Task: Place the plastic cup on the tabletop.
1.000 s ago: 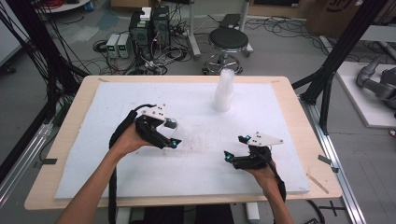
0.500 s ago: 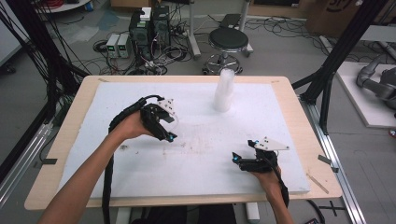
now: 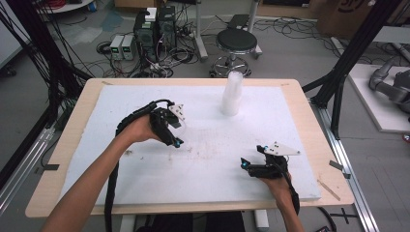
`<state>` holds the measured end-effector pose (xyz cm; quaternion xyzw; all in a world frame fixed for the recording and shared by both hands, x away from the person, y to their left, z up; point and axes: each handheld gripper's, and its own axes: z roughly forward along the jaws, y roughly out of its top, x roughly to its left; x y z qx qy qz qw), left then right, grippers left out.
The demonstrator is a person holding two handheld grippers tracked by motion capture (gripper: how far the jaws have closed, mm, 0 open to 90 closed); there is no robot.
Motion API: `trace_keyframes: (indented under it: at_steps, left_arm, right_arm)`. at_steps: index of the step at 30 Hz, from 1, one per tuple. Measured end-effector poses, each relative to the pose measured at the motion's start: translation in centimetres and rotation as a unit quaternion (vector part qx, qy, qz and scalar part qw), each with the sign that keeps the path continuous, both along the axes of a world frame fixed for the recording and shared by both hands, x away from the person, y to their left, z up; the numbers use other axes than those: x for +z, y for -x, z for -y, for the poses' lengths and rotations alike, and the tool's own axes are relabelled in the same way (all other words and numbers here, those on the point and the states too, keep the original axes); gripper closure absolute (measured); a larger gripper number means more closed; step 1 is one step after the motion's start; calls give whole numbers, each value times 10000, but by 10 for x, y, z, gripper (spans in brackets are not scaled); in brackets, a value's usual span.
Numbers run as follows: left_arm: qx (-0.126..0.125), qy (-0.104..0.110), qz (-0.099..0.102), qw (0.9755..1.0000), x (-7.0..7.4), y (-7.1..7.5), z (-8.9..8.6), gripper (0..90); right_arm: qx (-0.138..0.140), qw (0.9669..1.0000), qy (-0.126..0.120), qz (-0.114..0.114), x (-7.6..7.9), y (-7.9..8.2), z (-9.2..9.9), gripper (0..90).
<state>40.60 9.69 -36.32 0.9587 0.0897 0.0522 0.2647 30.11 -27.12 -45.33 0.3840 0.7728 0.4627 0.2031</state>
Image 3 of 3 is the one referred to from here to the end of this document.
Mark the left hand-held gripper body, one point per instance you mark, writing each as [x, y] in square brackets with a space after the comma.
[159, 119]

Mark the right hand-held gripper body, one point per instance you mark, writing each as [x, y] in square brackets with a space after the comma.
[270, 169]

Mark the stack of clear plastic cups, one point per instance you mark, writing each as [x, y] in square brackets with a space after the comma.
[231, 96]

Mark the person's left hand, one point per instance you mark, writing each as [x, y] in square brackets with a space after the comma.
[140, 129]

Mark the person's right hand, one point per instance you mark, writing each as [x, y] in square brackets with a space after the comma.
[278, 190]

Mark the white foam mat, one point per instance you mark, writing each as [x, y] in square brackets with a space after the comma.
[209, 180]

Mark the white table leg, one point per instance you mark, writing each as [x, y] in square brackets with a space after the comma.
[261, 219]
[127, 225]

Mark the thin wooden stick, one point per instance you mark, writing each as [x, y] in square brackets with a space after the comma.
[328, 190]

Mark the brown tape piece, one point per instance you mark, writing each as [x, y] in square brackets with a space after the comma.
[106, 82]

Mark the small grey tape piece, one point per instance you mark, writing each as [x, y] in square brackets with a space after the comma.
[346, 176]

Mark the grey power supply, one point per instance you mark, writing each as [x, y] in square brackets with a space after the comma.
[129, 48]
[116, 47]

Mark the person's dark trousers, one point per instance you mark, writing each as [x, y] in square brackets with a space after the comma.
[193, 224]

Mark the black computer tower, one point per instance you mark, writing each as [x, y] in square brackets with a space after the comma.
[145, 35]
[167, 27]

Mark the grey metal stand leg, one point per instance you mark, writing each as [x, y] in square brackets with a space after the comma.
[200, 35]
[254, 19]

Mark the black round stool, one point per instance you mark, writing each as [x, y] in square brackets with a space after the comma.
[237, 40]

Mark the small white box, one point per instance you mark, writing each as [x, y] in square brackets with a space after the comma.
[151, 14]

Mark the black tape strip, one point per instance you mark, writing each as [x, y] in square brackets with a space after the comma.
[51, 167]

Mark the black flat device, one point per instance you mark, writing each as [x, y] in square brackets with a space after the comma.
[238, 21]

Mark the white platform board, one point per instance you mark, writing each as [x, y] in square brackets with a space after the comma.
[377, 106]

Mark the blue tape roll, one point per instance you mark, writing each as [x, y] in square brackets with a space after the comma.
[92, 6]

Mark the white round table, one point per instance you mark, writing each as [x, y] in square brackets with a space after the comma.
[67, 6]

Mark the cardboard box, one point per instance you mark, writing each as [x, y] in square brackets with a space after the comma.
[348, 16]

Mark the aluminium rail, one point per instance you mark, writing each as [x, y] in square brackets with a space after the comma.
[341, 161]
[25, 161]

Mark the black frame post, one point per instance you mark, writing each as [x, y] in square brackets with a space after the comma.
[351, 54]

